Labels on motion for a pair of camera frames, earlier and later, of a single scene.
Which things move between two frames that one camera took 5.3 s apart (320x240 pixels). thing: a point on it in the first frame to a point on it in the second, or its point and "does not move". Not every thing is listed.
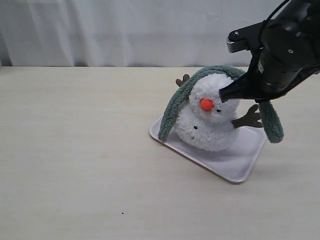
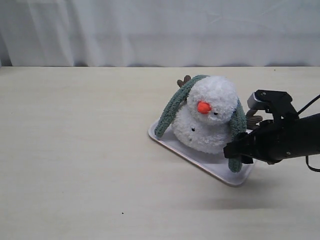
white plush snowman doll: [207, 123] does not move
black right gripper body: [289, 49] to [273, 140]
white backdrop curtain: [126, 33] does not move
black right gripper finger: [252, 86] to [240, 146]
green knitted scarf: [272, 129] to [238, 125]
